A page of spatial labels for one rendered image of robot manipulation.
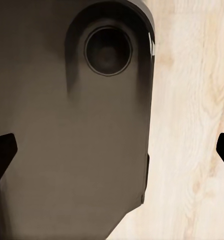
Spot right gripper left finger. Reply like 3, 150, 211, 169
0, 133, 18, 180

